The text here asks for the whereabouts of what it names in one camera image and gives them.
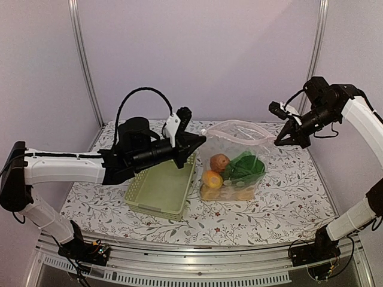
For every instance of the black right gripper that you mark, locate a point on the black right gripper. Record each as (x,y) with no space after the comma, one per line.
(300,137)

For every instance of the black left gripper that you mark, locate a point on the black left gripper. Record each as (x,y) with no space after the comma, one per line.
(184,147)

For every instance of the brown bread roll toy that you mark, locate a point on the brown bread roll toy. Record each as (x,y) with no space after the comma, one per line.
(219,162)

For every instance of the orange yellow mango toy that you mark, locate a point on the orange yellow mango toy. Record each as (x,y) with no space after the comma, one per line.
(212,179)

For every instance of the clear pink zip top bag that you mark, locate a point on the clear pink zip top bag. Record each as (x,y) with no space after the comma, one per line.
(231,138)

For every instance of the green bok choy toy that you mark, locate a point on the green bok choy toy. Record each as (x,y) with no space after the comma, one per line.
(244,170)

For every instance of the yellow lemon toy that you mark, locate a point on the yellow lemon toy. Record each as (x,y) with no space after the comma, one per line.
(244,195)

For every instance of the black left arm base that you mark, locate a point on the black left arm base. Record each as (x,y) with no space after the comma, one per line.
(80,251)

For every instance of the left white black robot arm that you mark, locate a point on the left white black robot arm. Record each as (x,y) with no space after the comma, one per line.
(27,167)

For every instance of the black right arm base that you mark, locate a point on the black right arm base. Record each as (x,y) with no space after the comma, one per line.
(301,252)

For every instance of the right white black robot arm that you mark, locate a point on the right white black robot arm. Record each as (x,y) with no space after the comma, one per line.
(337,103)

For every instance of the beige perforated plastic basket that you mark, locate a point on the beige perforated plastic basket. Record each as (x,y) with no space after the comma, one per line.
(162,190)

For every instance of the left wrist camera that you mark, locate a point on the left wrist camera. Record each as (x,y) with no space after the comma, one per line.
(176,122)

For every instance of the aluminium front rail frame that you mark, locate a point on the aluminium front rail frame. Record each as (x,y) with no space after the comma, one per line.
(140,263)

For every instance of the right aluminium frame post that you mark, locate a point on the right aluminium frame post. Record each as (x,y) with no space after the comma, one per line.
(318,38)

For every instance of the aluminium frame post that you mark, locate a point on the aluminium frame post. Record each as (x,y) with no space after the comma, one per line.
(318,38)
(84,63)

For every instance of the left aluminium frame post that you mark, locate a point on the left aluminium frame post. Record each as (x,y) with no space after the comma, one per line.
(84,63)

